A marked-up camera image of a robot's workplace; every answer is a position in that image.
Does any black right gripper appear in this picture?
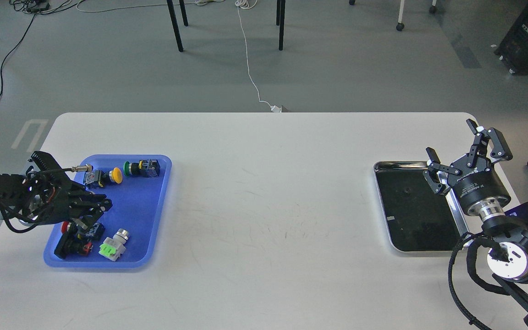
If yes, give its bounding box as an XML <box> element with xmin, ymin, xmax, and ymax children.
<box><xmin>423</xmin><ymin>119</ymin><xmax>513</xmax><ymax>216</ymax></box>

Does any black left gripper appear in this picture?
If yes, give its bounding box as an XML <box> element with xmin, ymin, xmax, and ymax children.
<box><xmin>39</xmin><ymin>182</ymin><xmax>113</xmax><ymax>234</ymax></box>

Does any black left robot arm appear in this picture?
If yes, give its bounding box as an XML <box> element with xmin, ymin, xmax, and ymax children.
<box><xmin>0</xmin><ymin>151</ymin><xmax>112</xmax><ymax>259</ymax></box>

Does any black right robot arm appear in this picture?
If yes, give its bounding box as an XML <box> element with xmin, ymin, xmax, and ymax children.
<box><xmin>423</xmin><ymin>119</ymin><xmax>528</xmax><ymax>330</ymax></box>

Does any red emergency stop button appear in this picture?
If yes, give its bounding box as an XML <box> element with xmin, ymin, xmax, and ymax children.
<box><xmin>53</xmin><ymin>221</ymin><xmax>105</xmax><ymax>259</ymax></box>

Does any blue plastic tray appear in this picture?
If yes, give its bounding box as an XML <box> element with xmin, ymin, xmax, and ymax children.
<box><xmin>43</xmin><ymin>154</ymin><xmax>172</xmax><ymax>270</ymax></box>

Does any silver metal tray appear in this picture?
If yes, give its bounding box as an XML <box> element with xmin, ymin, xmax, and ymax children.
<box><xmin>374</xmin><ymin>161</ymin><xmax>468</xmax><ymax>254</ymax></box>

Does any white office chair base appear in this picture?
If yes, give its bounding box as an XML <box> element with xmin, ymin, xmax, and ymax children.
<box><xmin>346</xmin><ymin>0</ymin><xmax>443</xmax><ymax>32</ymax></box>

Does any yellow push button switch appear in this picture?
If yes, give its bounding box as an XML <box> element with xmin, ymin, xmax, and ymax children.
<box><xmin>82</xmin><ymin>167</ymin><xmax>123</xmax><ymax>189</ymax></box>

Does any green white switch module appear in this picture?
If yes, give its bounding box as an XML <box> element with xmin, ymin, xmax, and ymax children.
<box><xmin>98</xmin><ymin>228</ymin><xmax>130</xmax><ymax>262</ymax></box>

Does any green push button switch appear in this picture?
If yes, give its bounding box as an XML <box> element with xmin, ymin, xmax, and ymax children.
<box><xmin>123</xmin><ymin>159</ymin><xmax>160</xmax><ymax>178</ymax></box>

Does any black cable on floor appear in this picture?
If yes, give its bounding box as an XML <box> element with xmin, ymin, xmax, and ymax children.
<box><xmin>0</xmin><ymin>0</ymin><xmax>74</xmax><ymax>165</ymax></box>

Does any white cable on floor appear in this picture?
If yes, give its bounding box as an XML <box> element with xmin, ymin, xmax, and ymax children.
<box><xmin>76</xmin><ymin>0</ymin><xmax>283</xmax><ymax>113</ymax></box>

